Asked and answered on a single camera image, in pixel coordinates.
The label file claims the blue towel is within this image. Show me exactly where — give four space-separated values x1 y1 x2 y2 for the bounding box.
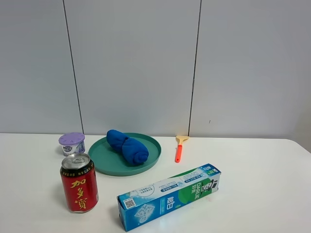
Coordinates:
106 130 149 166

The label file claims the teal round plastic tray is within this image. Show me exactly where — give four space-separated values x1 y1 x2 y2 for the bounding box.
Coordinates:
88 133 161 177

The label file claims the blue green toothpaste box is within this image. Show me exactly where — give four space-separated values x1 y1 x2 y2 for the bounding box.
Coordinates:
117 164 221 232

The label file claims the purple air freshener tub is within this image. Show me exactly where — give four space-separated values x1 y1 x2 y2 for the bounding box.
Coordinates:
58 132 85 156

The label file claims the red herbal tea can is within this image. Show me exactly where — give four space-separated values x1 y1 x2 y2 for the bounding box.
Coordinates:
60 153 99 213

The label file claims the orange handled small scraper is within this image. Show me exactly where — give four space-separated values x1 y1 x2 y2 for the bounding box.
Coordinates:
174 135 189 163

